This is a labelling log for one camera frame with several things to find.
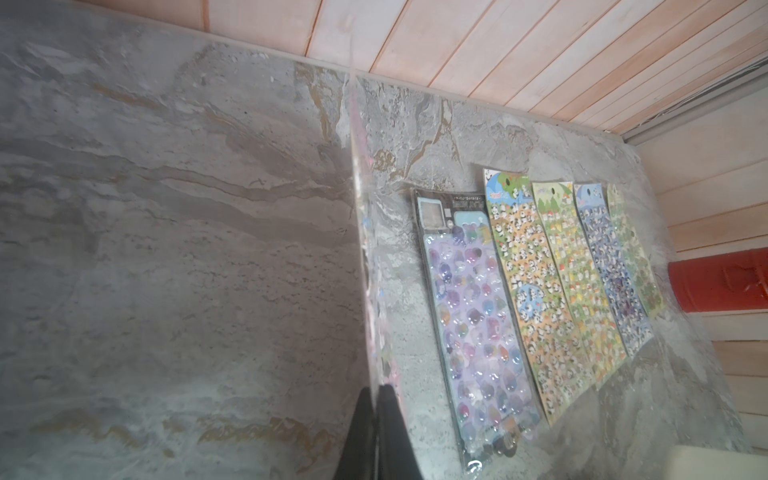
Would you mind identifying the panda sticker sheet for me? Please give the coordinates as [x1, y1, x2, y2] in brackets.
[484, 168, 594, 425]

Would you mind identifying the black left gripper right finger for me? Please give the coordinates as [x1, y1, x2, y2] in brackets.
[376, 384, 423, 480]

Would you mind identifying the pink cartoon sticker sheet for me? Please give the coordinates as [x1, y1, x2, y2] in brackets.
[348, 85, 398, 405]

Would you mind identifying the white plastic storage box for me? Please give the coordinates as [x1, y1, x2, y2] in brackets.
[661, 446, 768, 480]

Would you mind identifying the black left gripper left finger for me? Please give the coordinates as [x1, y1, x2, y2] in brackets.
[333, 387, 377, 480]

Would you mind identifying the puffy gem sticker sheet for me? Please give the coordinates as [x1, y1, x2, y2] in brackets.
[412, 188, 542, 477]

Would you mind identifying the blue penguin sticker sheet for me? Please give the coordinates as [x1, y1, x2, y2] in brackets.
[575, 183, 653, 358]

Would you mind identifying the red metal pencil bucket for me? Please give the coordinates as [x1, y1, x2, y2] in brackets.
[667, 248, 767, 313]

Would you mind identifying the green frog sticker sheet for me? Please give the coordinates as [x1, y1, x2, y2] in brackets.
[607, 184, 665, 319]

